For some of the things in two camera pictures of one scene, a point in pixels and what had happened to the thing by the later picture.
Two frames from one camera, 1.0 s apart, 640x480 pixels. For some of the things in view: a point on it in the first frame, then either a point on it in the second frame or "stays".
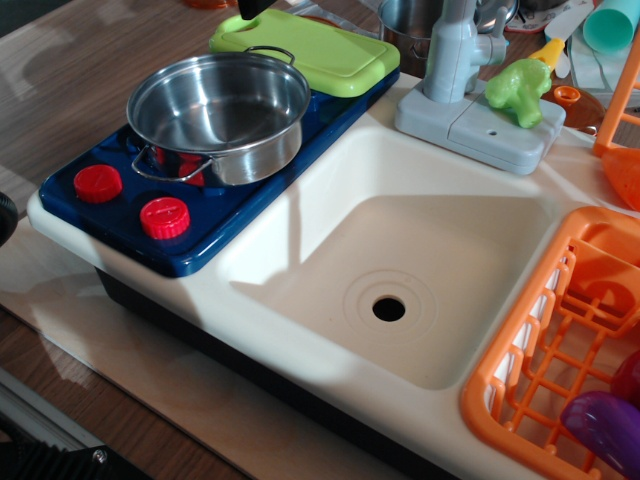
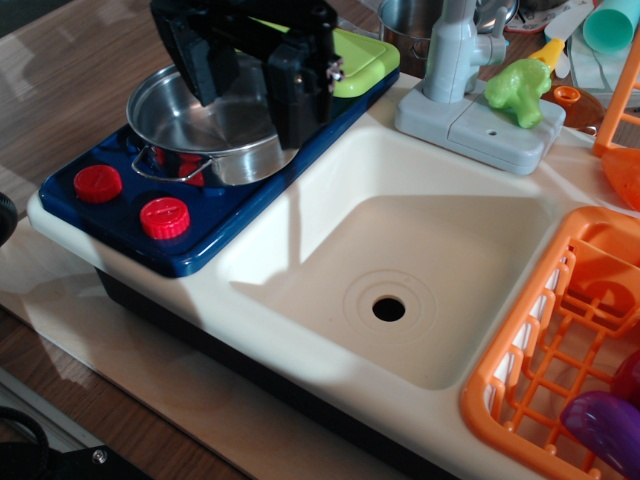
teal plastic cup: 611,25 stays
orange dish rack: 568,338 stays
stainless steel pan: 242,112 stays
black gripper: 249,9 → 302,33
